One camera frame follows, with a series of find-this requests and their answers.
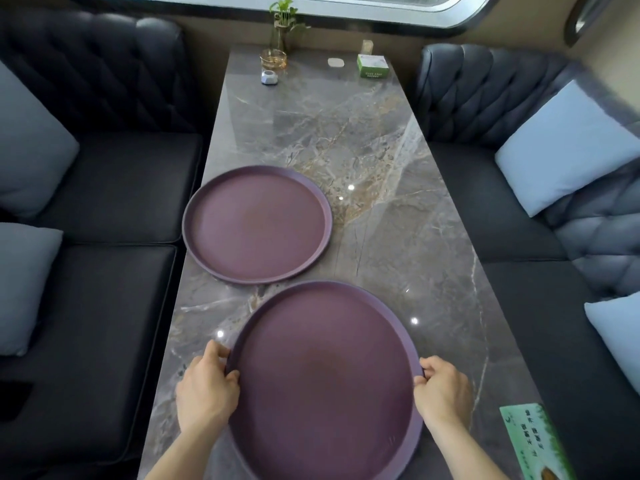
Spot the person's right forearm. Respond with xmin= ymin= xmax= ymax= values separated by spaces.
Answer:
xmin=424 ymin=414 xmax=511 ymax=480

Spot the green plant in glass vase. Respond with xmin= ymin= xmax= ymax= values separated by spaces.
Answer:
xmin=268 ymin=0 xmax=311 ymax=56

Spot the dark framed wall mirror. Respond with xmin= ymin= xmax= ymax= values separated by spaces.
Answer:
xmin=564 ymin=0 xmax=608 ymax=48

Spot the window with silver frame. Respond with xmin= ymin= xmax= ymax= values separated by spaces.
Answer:
xmin=65 ymin=0 xmax=503 ymax=31

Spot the person's left hand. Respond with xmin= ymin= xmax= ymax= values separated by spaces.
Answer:
xmin=175 ymin=339 xmax=241 ymax=436

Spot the person's right hand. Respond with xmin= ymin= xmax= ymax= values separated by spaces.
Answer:
xmin=413 ymin=356 xmax=474 ymax=431

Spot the large purple round tray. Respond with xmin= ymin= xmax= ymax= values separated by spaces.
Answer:
xmin=226 ymin=280 xmax=426 ymax=480

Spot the dark tufted leather sofa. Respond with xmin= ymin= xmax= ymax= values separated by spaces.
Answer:
xmin=413 ymin=43 xmax=640 ymax=480
xmin=0 ymin=9 xmax=205 ymax=480

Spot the small purple round tray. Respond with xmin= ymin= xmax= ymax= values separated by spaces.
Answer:
xmin=182 ymin=165 xmax=334 ymax=285

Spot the light blue cushion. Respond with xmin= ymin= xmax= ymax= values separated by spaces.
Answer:
xmin=0 ymin=60 xmax=81 ymax=219
xmin=584 ymin=292 xmax=640 ymax=395
xmin=0 ymin=222 xmax=64 ymax=357
xmin=494 ymin=80 xmax=640 ymax=218

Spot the person's left forearm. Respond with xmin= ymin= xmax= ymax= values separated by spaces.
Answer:
xmin=145 ymin=420 xmax=233 ymax=480

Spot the amber glass ashtray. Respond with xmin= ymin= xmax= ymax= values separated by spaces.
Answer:
xmin=259 ymin=49 xmax=288 ymax=71

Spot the green printed card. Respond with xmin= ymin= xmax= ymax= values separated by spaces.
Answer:
xmin=499 ymin=403 xmax=577 ymax=480

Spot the green tissue box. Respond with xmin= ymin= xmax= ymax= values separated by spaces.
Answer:
xmin=356 ymin=54 xmax=390 ymax=79

